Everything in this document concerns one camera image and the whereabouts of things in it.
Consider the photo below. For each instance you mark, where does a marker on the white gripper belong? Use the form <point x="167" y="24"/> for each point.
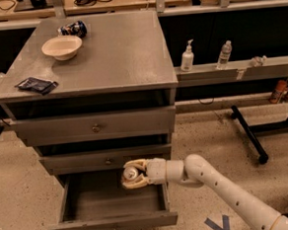
<point x="157" y="170"/>

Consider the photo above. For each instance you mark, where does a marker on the orange soda can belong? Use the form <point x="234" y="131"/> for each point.
<point x="130" y="174"/>

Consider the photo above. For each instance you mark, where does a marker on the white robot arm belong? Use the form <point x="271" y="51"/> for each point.
<point x="195" y="171"/>

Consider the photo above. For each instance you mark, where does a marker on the grey middle drawer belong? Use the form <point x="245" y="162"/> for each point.
<point x="79" y="162"/>

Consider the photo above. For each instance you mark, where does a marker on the grey top drawer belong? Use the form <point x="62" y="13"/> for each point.
<point x="107" y="125"/>

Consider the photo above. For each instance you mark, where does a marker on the grey open bottom drawer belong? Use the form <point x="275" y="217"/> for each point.
<point x="98" y="201"/>

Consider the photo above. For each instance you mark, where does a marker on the grey drawer cabinet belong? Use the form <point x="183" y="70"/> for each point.
<point x="122" y="65"/>

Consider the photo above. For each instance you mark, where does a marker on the blue crushed snack can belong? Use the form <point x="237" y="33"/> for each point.
<point x="77" y="29"/>

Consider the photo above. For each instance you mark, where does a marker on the black metal stand leg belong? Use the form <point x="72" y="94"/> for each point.
<point x="262" y="156"/>

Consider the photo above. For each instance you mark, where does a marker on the white pump lotion bottle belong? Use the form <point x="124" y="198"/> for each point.
<point x="187" y="58"/>

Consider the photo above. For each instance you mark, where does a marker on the black chip bag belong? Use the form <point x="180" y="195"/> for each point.
<point x="39" y="86"/>

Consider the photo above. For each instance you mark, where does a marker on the cream ceramic bowl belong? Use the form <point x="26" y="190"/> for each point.
<point x="62" y="47"/>

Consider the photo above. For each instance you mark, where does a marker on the clear water bottle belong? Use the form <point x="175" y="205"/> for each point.
<point x="224" y="55"/>

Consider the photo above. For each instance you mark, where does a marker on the crumpled clear plastic wrapper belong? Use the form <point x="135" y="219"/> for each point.
<point x="258" y="61"/>

